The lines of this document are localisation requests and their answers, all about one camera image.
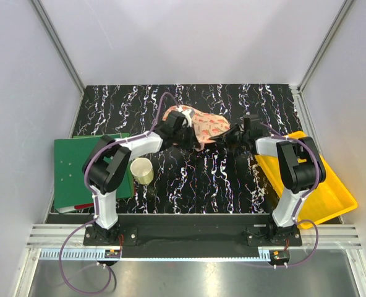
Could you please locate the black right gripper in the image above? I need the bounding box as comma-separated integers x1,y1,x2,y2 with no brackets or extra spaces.
210,123,249,152

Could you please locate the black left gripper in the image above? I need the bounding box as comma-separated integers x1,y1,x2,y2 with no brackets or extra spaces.
172,123,200,149

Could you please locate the pink floral mesh laundry bag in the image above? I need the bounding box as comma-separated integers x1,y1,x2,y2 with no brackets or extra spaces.
162,105,231,151

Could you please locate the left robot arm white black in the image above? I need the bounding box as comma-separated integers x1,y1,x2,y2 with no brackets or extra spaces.
82,108,198,246

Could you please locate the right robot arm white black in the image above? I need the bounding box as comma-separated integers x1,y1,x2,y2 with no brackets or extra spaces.
223,114,326,246

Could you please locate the cream ceramic mug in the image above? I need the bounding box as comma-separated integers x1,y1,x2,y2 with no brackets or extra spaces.
130,157,154,185

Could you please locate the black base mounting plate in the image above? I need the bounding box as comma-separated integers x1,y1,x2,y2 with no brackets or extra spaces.
31,214,343,261

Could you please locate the red folder under binder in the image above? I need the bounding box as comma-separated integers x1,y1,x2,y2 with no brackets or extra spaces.
74,191,135,210

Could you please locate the green binder folder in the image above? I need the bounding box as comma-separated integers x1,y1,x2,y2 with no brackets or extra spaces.
53,132,134,214

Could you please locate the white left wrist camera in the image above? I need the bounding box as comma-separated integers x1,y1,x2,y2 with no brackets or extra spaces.
177,105,195,127

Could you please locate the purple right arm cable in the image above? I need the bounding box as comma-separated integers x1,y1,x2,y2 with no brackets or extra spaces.
241,122,325,269

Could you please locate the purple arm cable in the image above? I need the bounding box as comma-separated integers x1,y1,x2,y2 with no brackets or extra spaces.
59,92,184,293
241,122,325,269

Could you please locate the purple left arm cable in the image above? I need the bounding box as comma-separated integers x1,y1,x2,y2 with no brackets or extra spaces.
59,92,184,293

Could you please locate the aluminium rail frame front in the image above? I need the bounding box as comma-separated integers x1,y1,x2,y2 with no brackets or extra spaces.
15,225,366,296

